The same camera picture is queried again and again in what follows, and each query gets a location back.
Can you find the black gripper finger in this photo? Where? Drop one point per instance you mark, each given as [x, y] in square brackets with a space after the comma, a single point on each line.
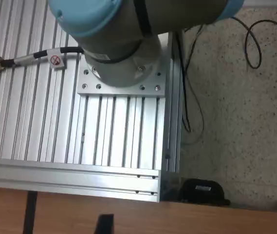
[105, 224]

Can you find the black power adapter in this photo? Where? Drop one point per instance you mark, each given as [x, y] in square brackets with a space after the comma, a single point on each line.
[201, 191]

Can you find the white warning tag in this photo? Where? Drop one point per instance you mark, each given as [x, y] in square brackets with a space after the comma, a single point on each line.
[56, 61]

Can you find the grey blue UR5e robot arm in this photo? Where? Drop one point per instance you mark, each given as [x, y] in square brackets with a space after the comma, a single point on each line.
[118, 48]

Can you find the aluminium profile robot table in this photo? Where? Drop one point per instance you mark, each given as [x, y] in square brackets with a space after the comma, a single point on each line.
[43, 122]

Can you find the aluminium robot mounting plate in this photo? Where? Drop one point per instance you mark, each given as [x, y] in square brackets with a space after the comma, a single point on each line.
[118, 91]

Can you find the dark flat strip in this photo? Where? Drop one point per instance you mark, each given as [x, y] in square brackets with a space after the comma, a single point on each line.
[30, 214]

